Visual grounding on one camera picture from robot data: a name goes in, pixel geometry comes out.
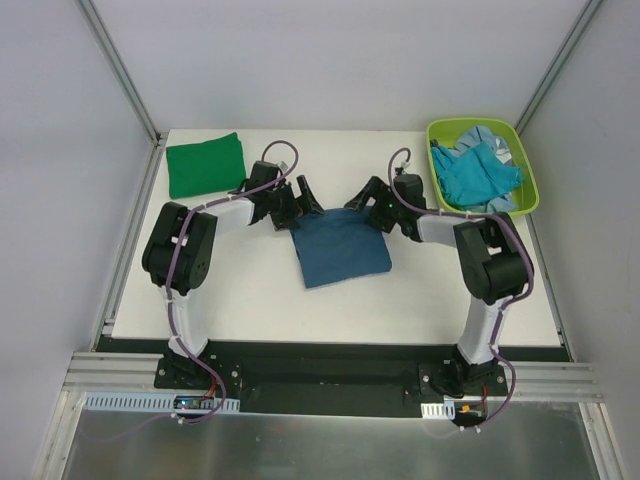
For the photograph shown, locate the teal t shirt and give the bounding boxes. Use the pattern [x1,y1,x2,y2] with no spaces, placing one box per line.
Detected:
[431,143,523,213]

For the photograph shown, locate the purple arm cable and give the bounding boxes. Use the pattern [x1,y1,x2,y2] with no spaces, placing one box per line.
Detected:
[388,148,536,439]
[79,139,301,441]

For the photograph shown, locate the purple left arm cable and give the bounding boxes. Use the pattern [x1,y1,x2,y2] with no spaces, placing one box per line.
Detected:
[79,139,301,441]

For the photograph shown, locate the aluminium frame post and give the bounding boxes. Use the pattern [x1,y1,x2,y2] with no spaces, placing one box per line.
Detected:
[515,0,606,135]
[75,0,163,145]

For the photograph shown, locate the left aluminium frame post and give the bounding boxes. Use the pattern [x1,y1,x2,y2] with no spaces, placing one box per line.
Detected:
[75,0,163,145]

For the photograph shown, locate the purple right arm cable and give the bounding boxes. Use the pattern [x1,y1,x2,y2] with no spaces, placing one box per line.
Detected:
[388,148,536,439]

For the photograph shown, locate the folded green t shirt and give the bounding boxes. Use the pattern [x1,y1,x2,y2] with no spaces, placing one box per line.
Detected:
[166,132,247,200]

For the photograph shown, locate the right white cable duct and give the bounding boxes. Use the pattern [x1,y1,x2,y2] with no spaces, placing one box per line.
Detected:
[420,400,456,421]

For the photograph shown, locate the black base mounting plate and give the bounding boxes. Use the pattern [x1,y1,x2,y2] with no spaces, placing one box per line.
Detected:
[97,335,574,416]

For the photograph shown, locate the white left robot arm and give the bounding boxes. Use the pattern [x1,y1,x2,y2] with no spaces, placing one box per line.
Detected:
[142,161,325,389]

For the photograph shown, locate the front aluminium frame rail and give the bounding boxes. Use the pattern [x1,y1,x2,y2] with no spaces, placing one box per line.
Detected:
[62,352,604,403]

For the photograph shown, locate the right aluminium frame post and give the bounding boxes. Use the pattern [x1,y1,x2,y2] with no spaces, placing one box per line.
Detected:
[515,0,606,135]

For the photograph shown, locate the white cable duct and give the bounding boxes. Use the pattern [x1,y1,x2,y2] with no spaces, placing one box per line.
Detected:
[84,392,240,415]
[420,400,456,421]

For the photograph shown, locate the left white cable duct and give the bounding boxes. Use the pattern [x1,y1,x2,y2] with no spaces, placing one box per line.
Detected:
[84,392,240,415]

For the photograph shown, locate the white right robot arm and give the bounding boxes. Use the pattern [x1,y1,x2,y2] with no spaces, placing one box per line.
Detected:
[344,173,534,398]

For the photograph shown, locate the lime green plastic basket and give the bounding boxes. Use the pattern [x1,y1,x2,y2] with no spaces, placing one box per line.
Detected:
[426,117,539,216]

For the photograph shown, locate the dark blue t shirt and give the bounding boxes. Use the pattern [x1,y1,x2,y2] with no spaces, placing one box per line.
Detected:
[290,208,392,289]

